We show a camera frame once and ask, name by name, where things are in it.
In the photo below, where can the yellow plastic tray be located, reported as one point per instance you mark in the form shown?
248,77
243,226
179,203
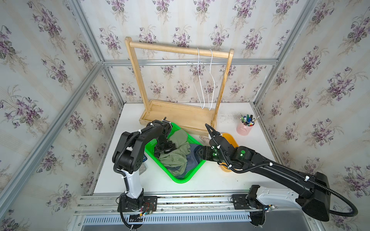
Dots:
230,139

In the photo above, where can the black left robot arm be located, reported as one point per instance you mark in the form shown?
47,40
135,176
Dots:
129,153

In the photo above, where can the olive green tank top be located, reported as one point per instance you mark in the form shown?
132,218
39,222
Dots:
178,157

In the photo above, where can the white wire hanger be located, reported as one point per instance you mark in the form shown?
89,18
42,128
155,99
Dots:
210,100
196,80

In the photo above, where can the green plastic basket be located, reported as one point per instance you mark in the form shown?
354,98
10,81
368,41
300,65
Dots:
149,150

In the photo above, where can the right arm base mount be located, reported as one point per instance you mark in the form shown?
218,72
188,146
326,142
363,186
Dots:
250,201

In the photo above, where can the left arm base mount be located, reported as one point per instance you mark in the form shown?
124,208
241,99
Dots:
133,210

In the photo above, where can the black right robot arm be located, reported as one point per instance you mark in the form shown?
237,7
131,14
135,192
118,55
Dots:
313,190

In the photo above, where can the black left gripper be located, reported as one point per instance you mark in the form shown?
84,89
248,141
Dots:
157,151

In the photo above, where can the grey blue tank top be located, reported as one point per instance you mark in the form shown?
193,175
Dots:
192,161

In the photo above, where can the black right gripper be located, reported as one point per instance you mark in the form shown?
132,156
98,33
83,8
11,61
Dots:
205,151

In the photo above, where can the pink pen cup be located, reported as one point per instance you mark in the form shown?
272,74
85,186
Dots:
246,124

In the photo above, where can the grey sponge block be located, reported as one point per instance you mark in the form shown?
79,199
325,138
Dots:
142,169

